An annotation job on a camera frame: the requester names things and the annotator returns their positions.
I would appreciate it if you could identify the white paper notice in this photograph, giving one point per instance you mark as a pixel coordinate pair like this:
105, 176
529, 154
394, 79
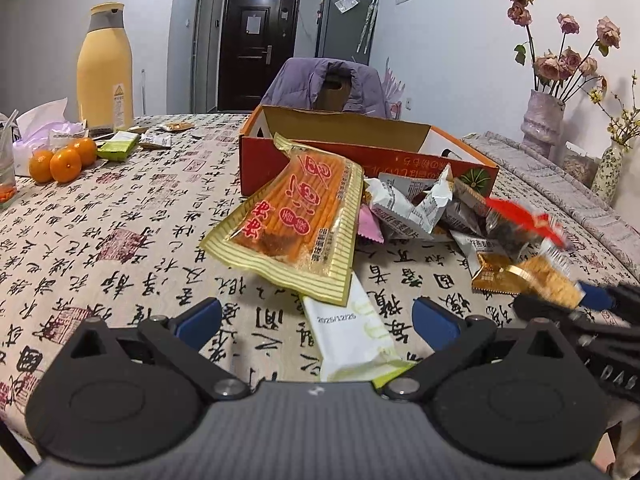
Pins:
253, 24

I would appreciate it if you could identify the white folded umbrella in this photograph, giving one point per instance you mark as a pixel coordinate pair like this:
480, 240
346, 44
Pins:
367, 25

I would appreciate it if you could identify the white green snack bar packet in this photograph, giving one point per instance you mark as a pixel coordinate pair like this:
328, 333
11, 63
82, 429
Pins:
345, 330

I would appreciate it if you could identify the clear storage jar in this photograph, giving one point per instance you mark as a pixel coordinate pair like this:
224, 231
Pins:
580, 170

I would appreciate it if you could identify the pile of small snack packets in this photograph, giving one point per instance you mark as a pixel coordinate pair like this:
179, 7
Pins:
410, 210

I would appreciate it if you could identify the red clear biscuit packet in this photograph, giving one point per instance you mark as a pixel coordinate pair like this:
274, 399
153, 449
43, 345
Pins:
550, 277

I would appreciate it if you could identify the dark entrance door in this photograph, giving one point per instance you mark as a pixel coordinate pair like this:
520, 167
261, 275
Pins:
240, 60

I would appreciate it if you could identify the dried pink roses bouquet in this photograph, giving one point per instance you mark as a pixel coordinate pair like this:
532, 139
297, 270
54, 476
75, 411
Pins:
550, 67

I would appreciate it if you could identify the grey interior door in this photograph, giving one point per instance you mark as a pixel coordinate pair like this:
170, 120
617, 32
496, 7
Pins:
202, 50

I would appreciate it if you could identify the mandarin orange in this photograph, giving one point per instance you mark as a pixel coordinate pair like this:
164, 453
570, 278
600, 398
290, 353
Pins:
40, 166
85, 151
65, 165

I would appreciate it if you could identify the orange cardboard box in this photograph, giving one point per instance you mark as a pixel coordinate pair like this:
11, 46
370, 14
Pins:
280, 165

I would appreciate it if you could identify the green flat packet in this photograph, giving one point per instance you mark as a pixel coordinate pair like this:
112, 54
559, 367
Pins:
117, 146

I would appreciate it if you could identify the small orange packet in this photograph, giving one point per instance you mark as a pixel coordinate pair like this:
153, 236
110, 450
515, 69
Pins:
177, 126

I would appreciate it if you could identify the large orange striped snack packet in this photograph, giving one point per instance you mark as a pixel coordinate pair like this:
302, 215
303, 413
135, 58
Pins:
300, 210

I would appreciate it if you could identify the grey refrigerator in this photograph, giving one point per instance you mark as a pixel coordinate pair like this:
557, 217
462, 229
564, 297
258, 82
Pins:
340, 35

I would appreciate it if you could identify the yellow blossom branch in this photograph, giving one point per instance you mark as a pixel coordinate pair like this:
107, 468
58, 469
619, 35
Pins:
596, 94

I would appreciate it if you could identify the pinkish white plastic bag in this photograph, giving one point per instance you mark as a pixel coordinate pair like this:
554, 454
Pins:
45, 120

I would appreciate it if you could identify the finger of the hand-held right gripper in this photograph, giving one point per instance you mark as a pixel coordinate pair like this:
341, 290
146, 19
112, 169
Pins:
535, 306
597, 297

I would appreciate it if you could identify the folded printed cloth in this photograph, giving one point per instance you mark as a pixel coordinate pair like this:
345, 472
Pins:
575, 210

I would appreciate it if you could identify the small white packet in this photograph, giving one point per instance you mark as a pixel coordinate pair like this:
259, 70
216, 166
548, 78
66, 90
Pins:
156, 141

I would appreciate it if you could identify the purple puffer jacket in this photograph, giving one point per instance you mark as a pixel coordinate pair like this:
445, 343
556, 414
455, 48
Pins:
295, 85

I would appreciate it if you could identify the clear plastic sleeve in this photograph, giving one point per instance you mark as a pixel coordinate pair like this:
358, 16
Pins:
345, 2

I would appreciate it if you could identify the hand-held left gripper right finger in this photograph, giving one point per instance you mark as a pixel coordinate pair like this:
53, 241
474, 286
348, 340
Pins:
435, 325

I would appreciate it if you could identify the wooden chair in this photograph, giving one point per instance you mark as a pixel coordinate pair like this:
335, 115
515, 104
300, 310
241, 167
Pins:
332, 97

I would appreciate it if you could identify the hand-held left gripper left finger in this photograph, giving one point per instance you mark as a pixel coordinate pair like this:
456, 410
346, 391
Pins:
200, 320

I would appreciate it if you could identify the pink ribbed vase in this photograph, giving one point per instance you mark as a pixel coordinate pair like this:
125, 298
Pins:
542, 120

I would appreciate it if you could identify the small floral vase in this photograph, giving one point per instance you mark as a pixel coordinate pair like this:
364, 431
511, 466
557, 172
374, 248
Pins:
607, 175

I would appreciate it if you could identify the yellow thermos bottle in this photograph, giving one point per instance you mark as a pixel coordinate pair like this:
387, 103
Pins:
105, 75

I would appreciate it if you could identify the clear glass cup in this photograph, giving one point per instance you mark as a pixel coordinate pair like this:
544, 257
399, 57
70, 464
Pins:
6, 175

